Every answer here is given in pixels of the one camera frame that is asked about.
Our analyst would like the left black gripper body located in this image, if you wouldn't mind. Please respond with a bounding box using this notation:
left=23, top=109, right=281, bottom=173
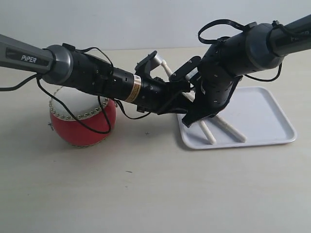
left=111, top=68, right=190, bottom=114

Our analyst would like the white wooden drumstick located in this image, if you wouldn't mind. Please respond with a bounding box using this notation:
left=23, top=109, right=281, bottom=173
left=160, top=60, right=217, bottom=145
left=212, top=115, right=247, bottom=143

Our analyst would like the small red drum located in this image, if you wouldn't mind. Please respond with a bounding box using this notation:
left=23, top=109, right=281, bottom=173
left=49, top=86, right=116, bottom=147

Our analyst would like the white plastic tray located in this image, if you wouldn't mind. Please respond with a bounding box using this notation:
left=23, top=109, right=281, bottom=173
left=177, top=86, right=297, bottom=150

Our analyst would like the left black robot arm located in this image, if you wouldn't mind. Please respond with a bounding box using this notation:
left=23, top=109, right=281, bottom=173
left=0, top=35, right=192, bottom=115

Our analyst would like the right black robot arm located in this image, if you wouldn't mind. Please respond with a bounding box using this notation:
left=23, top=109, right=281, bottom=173
left=182, top=15, right=311, bottom=127

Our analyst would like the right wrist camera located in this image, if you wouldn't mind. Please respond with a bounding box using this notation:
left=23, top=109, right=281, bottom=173
left=169, top=56, right=201, bottom=82

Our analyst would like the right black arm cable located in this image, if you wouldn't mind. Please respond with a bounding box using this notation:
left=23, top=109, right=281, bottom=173
left=198, top=19, right=284, bottom=82

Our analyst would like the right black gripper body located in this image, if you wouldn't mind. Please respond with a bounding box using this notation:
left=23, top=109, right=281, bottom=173
left=195, top=36, right=243, bottom=114

